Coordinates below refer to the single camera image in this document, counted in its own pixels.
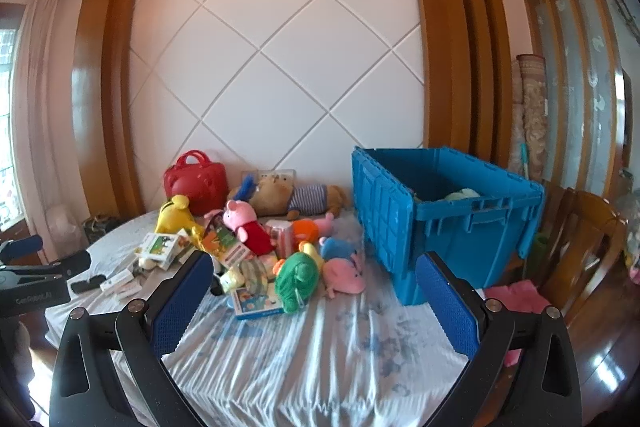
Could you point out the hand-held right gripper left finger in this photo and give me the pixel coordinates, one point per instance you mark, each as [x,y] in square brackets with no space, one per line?
[182,302]

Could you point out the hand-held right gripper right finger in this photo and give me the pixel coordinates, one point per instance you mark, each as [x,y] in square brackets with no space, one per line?
[450,302]

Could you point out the yellow plush dog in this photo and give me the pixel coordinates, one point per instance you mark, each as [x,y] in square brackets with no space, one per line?
[175,214]

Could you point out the wooden wall frame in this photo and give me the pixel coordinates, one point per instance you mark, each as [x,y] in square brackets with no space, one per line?
[450,32]

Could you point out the clear bag with yellow item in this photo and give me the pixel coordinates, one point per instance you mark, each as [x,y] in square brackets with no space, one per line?
[250,274]

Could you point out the cloth-covered desktop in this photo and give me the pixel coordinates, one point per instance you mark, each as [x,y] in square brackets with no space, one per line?
[325,357]

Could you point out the pink elephant plush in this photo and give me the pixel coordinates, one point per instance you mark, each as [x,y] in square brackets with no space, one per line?
[342,277]

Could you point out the pink pig plush orange outfit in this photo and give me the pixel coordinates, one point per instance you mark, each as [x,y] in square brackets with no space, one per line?
[310,227]

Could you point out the pink and white carton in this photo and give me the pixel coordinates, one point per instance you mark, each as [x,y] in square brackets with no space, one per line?
[281,237]

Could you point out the brown teddy bear striped shirt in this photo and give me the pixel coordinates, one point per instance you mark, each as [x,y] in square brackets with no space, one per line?
[280,199]

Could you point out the white curtain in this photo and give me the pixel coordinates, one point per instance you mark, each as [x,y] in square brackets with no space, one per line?
[37,107]

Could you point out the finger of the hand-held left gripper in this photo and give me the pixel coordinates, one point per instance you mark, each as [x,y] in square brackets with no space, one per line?
[22,246]
[72,263]

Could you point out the blue plastic storage crate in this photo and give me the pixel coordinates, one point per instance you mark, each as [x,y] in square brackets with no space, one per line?
[450,227]

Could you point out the rolled patterned carpet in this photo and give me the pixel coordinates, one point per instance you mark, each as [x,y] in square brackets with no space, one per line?
[530,117]

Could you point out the orange and green box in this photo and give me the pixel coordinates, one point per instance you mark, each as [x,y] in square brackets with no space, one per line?
[227,247]

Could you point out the pink cloth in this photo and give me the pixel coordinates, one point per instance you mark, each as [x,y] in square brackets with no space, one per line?
[515,302]

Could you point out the wooden chair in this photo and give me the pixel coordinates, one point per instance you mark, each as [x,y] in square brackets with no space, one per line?
[585,242]

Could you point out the blue cartoon box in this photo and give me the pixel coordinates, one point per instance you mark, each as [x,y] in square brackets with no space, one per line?
[257,304]

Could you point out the wooden slat glass partition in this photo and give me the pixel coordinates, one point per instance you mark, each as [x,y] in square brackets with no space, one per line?
[575,57]

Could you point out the pink pig plush red dress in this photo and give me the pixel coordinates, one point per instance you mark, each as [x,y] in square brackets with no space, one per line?
[247,227]

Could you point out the black remote control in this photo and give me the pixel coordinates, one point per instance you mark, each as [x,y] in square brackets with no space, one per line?
[87,284]

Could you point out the small white and red box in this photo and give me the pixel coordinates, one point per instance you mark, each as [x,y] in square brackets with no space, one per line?
[120,283]

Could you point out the yellow duck plush green body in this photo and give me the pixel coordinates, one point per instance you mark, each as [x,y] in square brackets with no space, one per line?
[295,282]

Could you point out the red plastic handbag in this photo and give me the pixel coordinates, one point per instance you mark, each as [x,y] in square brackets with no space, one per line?
[195,184]

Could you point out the white box green print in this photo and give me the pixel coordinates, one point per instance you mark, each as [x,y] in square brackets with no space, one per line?
[159,249]

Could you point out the dark bag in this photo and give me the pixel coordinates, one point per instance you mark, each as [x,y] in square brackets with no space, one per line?
[100,229]

